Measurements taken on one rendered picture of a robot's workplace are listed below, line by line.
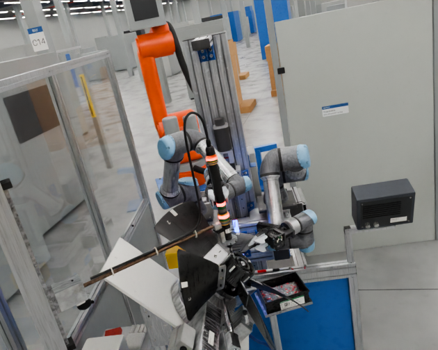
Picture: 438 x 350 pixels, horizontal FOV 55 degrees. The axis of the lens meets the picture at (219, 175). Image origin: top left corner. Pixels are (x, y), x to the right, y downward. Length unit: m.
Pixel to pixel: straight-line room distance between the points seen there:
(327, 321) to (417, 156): 1.76
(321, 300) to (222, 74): 1.35
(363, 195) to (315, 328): 0.82
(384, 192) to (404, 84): 1.59
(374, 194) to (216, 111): 1.02
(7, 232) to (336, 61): 2.63
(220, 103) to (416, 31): 1.64
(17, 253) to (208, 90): 1.49
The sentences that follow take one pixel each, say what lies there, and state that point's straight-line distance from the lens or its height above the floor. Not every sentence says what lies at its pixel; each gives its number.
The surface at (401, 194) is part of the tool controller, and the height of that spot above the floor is 1.23.
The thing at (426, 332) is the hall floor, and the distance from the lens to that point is 3.17.
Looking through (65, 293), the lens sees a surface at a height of 1.39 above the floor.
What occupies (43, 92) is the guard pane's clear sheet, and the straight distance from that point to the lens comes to 2.04.
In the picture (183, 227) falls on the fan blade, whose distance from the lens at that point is 1.69.
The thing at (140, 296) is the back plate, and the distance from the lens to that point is 1.62.
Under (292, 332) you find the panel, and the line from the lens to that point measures 2.48.
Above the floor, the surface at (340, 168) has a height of 0.79.
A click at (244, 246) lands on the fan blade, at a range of 1.83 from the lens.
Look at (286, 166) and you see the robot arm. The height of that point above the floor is 1.40.
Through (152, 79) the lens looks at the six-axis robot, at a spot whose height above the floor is 1.53.
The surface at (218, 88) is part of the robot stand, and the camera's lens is 2.48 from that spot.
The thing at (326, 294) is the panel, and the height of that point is 0.68.
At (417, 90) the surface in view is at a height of 1.32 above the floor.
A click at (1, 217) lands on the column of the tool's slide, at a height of 1.70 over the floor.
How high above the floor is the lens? 2.11
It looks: 20 degrees down
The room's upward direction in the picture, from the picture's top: 12 degrees counter-clockwise
